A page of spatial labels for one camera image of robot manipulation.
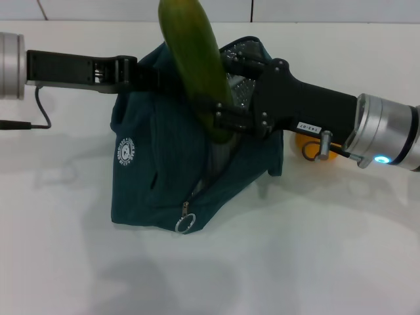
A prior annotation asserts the dark arm cable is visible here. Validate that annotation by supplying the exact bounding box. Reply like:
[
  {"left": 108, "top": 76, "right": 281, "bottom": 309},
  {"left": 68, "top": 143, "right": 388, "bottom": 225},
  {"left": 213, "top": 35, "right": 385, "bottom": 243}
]
[
  {"left": 301, "top": 141, "right": 354, "bottom": 162},
  {"left": 0, "top": 85, "right": 52, "bottom": 131}
]

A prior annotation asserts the green cucumber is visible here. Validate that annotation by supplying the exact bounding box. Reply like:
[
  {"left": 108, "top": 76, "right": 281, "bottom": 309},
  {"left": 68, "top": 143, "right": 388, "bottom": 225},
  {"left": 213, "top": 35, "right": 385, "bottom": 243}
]
[{"left": 158, "top": 0, "right": 233, "bottom": 145}]

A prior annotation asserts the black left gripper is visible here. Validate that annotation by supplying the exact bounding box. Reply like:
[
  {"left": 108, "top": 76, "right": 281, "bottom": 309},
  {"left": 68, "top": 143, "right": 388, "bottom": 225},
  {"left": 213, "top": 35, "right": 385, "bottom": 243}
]
[{"left": 26, "top": 49, "right": 184, "bottom": 96}]

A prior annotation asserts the dark teal insulated lunch bag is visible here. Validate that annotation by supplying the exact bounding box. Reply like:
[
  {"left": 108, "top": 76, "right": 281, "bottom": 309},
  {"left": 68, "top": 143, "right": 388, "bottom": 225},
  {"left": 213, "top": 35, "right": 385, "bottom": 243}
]
[{"left": 110, "top": 35, "right": 285, "bottom": 234}]

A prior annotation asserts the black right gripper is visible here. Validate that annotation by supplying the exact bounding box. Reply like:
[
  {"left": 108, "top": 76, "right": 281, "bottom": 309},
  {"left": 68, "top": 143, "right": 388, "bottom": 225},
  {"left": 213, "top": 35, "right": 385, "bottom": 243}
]
[{"left": 213, "top": 52, "right": 360, "bottom": 145}]

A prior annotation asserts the dark right arm cable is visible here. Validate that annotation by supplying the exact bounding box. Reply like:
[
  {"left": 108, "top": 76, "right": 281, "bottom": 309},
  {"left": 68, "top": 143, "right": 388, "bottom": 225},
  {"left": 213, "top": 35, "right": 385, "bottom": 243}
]
[{"left": 301, "top": 141, "right": 354, "bottom": 162}]

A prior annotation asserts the dark left arm cable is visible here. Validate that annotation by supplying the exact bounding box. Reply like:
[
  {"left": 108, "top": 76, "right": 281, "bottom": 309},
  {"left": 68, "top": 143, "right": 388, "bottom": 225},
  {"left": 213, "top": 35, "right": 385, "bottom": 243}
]
[{"left": 0, "top": 85, "right": 52, "bottom": 131}]

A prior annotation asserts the orange pear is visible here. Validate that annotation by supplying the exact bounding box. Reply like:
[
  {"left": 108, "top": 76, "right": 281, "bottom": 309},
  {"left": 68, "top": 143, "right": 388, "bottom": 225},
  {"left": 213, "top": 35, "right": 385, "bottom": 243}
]
[{"left": 294, "top": 133, "right": 339, "bottom": 164}]

